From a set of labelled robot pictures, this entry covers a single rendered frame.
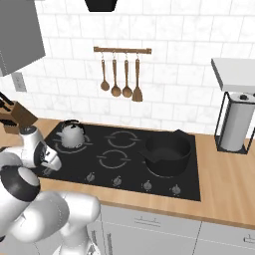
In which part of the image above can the black range hood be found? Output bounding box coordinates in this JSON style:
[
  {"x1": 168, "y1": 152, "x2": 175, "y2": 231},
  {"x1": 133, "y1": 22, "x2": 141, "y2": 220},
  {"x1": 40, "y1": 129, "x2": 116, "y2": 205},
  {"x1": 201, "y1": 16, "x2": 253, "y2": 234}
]
[{"x1": 84, "y1": 0, "x2": 120, "y2": 14}]

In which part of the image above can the wooden knife block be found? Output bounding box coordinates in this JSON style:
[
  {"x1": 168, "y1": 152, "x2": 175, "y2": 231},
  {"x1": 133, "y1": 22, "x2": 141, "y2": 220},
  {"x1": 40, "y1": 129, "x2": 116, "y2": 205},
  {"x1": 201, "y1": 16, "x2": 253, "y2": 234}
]
[{"x1": 0, "y1": 92, "x2": 40, "y2": 135}]

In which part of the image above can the black hob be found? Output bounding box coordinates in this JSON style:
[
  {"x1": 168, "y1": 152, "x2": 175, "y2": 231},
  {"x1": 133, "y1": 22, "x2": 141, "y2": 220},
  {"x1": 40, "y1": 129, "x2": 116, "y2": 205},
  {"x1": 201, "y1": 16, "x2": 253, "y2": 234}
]
[{"x1": 32, "y1": 121, "x2": 202, "y2": 202}]

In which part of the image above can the wooden utensil rail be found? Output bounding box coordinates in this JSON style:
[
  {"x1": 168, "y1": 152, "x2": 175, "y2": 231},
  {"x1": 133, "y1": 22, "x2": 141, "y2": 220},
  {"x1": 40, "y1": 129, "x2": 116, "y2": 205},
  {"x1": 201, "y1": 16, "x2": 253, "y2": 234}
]
[{"x1": 93, "y1": 46, "x2": 153, "y2": 56}]

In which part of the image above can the grey drawer front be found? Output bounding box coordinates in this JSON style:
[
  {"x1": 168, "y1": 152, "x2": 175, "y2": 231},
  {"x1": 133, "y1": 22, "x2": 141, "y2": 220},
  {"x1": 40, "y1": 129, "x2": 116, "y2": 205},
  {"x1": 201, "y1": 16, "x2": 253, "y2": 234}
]
[
  {"x1": 198, "y1": 220, "x2": 255, "y2": 255},
  {"x1": 100, "y1": 203, "x2": 203, "y2": 240}
]

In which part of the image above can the silver kettle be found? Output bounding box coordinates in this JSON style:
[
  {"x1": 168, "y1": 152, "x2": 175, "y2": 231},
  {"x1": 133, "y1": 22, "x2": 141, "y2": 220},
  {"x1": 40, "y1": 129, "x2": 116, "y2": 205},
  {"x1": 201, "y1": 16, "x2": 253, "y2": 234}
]
[{"x1": 55, "y1": 119, "x2": 92, "y2": 149}]

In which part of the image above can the grey cupboard door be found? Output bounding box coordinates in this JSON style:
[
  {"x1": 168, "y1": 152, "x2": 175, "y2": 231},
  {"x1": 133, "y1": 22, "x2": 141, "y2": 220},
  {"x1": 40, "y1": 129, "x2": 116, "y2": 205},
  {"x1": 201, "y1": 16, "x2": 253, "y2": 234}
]
[
  {"x1": 85, "y1": 219, "x2": 105, "y2": 255},
  {"x1": 101, "y1": 221, "x2": 201, "y2": 255}
]

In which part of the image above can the white wall shelf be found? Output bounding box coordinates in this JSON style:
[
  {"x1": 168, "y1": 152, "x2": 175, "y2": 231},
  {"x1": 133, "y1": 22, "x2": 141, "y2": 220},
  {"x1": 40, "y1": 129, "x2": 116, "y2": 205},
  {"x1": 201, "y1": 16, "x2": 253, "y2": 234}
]
[{"x1": 210, "y1": 57, "x2": 255, "y2": 95}]

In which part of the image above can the grey drawer handle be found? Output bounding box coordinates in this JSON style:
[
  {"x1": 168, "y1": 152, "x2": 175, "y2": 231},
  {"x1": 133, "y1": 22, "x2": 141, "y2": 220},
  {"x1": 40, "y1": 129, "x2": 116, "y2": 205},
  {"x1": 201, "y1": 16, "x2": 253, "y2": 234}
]
[
  {"x1": 243, "y1": 233, "x2": 255, "y2": 244},
  {"x1": 133, "y1": 216, "x2": 162, "y2": 227}
]

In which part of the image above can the black wire towel holder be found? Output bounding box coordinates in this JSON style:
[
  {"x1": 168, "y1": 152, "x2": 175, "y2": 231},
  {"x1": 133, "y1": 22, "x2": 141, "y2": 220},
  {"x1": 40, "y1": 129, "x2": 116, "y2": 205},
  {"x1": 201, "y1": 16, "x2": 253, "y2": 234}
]
[{"x1": 213, "y1": 91, "x2": 255, "y2": 155}]

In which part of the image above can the white paper towel roll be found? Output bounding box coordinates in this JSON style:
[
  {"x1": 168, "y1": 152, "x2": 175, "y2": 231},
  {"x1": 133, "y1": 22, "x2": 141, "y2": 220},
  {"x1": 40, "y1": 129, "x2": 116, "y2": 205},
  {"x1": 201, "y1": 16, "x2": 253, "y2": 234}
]
[{"x1": 220, "y1": 93, "x2": 255, "y2": 153}]

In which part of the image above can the small wooden spoon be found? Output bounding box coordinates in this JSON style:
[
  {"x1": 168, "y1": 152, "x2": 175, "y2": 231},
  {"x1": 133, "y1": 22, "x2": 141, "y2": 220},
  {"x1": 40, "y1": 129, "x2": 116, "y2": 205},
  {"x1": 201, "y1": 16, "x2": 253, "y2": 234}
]
[{"x1": 100, "y1": 53, "x2": 111, "y2": 92}]

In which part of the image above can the black pot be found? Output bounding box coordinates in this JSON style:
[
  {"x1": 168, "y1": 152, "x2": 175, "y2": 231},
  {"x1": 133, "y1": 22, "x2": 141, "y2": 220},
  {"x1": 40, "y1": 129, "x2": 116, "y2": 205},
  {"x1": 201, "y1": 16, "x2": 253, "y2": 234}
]
[{"x1": 137, "y1": 128, "x2": 193, "y2": 179}]

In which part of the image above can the wooden spatula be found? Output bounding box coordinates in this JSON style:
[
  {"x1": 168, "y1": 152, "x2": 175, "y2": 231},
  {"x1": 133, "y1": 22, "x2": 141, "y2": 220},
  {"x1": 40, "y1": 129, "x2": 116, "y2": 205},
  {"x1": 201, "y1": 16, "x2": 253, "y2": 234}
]
[{"x1": 130, "y1": 53, "x2": 144, "y2": 104}]

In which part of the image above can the wooden ladle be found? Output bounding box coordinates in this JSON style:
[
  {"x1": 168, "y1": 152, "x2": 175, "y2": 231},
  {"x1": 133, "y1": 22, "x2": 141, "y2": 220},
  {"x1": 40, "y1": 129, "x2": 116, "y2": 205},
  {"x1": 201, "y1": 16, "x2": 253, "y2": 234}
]
[{"x1": 110, "y1": 53, "x2": 123, "y2": 99}]

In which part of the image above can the grey wall socket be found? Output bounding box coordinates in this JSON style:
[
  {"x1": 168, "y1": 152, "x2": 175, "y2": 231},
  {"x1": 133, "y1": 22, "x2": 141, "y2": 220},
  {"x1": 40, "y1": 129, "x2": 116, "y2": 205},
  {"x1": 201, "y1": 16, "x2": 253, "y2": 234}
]
[{"x1": 11, "y1": 72, "x2": 28, "y2": 94}]

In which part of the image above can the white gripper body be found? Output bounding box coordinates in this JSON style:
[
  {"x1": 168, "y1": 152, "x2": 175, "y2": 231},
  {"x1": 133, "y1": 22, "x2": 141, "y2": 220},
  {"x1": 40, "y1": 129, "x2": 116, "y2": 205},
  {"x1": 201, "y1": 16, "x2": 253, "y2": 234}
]
[{"x1": 39, "y1": 144, "x2": 63, "y2": 172}]

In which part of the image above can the grey wall cupboard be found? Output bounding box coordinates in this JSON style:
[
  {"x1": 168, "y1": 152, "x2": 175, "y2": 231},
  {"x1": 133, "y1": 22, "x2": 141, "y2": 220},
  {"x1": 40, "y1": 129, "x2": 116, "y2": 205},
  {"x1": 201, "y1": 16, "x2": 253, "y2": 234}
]
[{"x1": 0, "y1": 0, "x2": 47, "y2": 78}]

